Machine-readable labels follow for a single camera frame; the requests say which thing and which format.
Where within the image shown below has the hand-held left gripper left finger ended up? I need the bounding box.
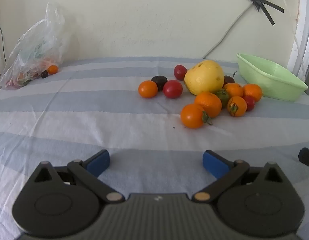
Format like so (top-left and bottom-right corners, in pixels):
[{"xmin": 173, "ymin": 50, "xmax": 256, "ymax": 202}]
[{"xmin": 27, "ymin": 149, "xmax": 125, "ymax": 204}]

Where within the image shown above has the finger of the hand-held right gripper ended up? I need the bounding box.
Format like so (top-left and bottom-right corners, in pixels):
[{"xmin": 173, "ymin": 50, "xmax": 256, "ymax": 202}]
[{"xmin": 298, "ymin": 147, "xmax": 309, "ymax": 171}]

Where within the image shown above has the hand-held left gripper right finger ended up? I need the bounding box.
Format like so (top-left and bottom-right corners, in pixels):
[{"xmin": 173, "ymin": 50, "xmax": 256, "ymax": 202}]
[{"xmin": 192, "ymin": 150, "xmax": 288, "ymax": 204}]

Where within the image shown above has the orange mandarin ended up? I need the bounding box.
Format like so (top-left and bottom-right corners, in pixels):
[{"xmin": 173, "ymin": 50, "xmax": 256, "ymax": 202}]
[
  {"xmin": 242, "ymin": 83, "xmax": 263, "ymax": 102},
  {"xmin": 194, "ymin": 92, "xmax": 222, "ymax": 118},
  {"xmin": 223, "ymin": 83, "xmax": 244, "ymax": 98}
]

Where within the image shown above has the green tomato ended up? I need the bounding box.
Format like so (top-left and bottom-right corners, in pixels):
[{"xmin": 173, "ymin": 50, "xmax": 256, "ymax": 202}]
[{"xmin": 214, "ymin": 89, "xmax": 230, "ymax": 109}]

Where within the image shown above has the light green plastic basin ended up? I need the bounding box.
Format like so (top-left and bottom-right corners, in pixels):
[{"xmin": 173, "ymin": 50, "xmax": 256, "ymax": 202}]
[{"xmin": 236, "ymin": 52, "xmax": 308, "ymax": 102}]

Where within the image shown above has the dark red stemmed tomato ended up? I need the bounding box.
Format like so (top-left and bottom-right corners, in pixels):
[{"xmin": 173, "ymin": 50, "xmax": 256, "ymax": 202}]
[{"xmin": 223, "ymin": 70, "xmax": 238, "ymax": 85}]

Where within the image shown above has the large yellow citrus fruit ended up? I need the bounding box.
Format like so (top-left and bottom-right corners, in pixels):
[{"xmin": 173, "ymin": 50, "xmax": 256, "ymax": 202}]
[{"xmin": 184, "ymin": 60, "xmax": 225, "ymax": 96}]

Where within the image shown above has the striped bedsheet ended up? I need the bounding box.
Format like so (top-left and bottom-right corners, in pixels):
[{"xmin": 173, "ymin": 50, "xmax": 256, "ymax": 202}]
[{"xmin": 0, "ymin": 56, "xmax": 309, "ymax": 240}]

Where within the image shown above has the clear plastic bag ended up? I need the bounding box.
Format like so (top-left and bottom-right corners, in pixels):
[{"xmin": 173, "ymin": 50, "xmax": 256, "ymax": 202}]
[{"xmin": 0, "ymin": 2, "xmax": 66, "ymax": 90}]

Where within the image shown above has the black tape cross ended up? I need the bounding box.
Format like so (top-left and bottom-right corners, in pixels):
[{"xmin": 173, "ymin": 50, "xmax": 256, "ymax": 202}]
[{"xmin": 236, "ymin": 0, "xmax": 285, "ymax": 26}]

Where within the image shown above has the grey cable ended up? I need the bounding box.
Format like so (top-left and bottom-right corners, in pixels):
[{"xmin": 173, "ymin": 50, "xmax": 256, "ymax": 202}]
[{"xmin": 202, "ymin": 0, "xmax": 260, "ymax": 58}]

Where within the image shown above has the white window frame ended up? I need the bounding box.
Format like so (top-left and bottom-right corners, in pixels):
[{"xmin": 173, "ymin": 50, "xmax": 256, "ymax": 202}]
[{"xmin": 287, "ymin": 0, "xmax": 309, "ymax": 80}]

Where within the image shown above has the thin black cable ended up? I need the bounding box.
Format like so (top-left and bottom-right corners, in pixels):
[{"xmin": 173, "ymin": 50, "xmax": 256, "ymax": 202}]
[{"xmin": 0, "ymin": 19, "xmax": 7, "ymax": 77}]

